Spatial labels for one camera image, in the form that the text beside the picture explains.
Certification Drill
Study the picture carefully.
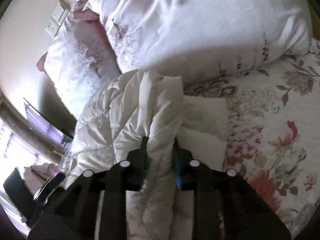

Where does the white puffer down jacket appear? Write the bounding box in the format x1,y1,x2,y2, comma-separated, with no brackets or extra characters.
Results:
65,71,229,239

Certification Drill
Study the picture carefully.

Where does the floral bed quilt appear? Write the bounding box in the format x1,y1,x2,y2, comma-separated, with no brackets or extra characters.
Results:
184,39,319,239

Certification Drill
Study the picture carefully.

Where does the dark monitor screen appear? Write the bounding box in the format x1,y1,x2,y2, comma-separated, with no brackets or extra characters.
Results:
23,99,73,145

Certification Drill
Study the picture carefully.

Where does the pink tree-print pillow far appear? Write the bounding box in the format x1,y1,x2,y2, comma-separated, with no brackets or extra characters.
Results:
43,0,121,119

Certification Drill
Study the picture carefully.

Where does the pink tree-print pillow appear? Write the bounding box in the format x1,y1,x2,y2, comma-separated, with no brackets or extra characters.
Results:
43,0,121,119
85,0,312,83

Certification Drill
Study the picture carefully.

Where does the pink tree-print pillow near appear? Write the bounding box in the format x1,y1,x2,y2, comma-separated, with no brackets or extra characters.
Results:
85,0,312,83

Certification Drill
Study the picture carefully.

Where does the white wall switch socket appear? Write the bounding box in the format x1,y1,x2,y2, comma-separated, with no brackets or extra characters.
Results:
45,0,70,38

